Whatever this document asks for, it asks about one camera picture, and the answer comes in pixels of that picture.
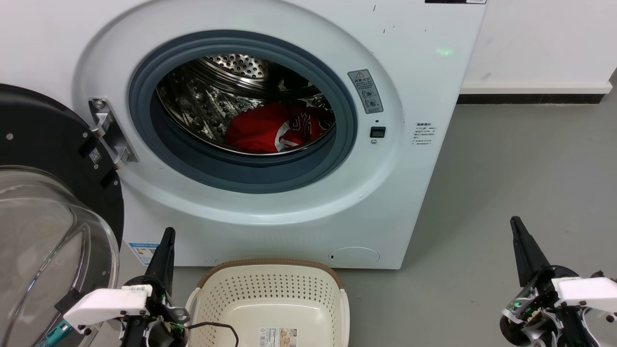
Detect grey rubber door gasket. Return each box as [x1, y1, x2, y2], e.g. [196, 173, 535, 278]
[128, 30, 358, 194]

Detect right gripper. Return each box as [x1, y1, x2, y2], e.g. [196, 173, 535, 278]
[499, 216, 601, 347]

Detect black skirting strip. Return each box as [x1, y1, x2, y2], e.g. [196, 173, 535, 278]
[456, 93, 606, 105]

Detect white front-load washing machine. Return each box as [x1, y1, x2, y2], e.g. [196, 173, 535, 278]
[0, 0, 488, 270]

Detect cream perforated laundry basket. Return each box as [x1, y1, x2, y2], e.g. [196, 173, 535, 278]
[184, 259, 350, 347]

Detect stainless steel washing machine drum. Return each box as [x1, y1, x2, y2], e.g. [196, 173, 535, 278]
[156, 54, 336, 156]

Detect round white filter cover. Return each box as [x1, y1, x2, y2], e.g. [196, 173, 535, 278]
[329, 247, 380, 267]

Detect thin black cable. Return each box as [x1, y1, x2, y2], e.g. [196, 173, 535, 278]
[187, 321, 240, 347]

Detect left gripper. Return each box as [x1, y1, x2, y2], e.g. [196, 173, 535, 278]
[119, 227, 191, 347]

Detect clear glass door bowl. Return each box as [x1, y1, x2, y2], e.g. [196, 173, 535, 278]
[0, 166, 120, 347]

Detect white text label sticker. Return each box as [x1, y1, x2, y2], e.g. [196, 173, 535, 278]
[412, 121, 437, 147]

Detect grey warning sticker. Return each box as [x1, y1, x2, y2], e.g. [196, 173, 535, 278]
[348, 69, 384, 115]

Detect silver metal door hinge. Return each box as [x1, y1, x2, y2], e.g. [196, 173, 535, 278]
[89, 97, 139, 170]

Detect blue energy label sticker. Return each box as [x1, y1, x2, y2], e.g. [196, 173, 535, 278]
[128, 242, 160, 266]

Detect black washing machine door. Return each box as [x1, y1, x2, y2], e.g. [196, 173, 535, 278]
[0, 84, 125, 247]

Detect red jersey garment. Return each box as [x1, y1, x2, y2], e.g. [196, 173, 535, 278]
[225, 102, 335, 154]

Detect printed product label sticker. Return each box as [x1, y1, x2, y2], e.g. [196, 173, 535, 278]
[258, 327, 298, 347]

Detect teal cable connector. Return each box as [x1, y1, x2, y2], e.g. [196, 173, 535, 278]
[40, 322, 74, 347]

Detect white wall ledge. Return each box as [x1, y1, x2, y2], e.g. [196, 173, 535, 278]
[460, 80, 613, 94]

